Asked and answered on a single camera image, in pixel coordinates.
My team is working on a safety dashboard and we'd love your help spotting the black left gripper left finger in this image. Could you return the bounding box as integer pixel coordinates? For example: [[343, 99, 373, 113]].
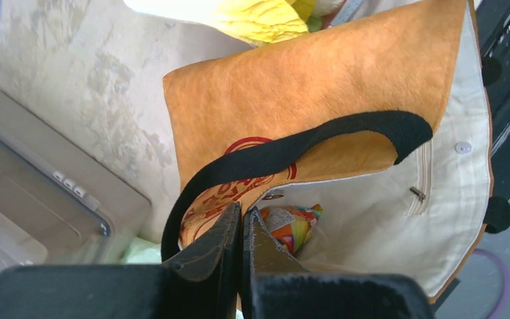
[[0, 203, 241, 318]]

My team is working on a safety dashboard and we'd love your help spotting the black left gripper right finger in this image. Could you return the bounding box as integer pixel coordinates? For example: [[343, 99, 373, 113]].
[[240, 208, 434, 318]]

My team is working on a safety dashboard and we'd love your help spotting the brown paper tote bag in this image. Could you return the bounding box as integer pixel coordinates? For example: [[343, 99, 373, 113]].
[[161, 1, 493, 301]]

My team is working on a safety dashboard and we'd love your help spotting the toy napa cabbage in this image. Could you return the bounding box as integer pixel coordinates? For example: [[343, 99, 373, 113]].
[[124, 0, 316, 47]]

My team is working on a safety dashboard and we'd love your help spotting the green plastic grocery bag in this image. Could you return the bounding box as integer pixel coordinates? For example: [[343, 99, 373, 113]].
[[121, 237, 162, 264]]

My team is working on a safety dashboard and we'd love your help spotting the colourful snack packet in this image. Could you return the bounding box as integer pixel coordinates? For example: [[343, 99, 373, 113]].
[[260, 204, 323, 255]]

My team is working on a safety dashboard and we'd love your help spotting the translucent storage box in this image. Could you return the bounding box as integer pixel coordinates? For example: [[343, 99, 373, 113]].
[[0, 91, 151, 272]]

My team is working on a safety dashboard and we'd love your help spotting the toy cauliflower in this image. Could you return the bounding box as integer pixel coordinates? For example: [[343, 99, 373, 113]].
[[311, 0, 345, 17]]

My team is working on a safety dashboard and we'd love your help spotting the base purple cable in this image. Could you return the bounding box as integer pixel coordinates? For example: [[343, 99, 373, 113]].
[[472, 249, 510, 319]]

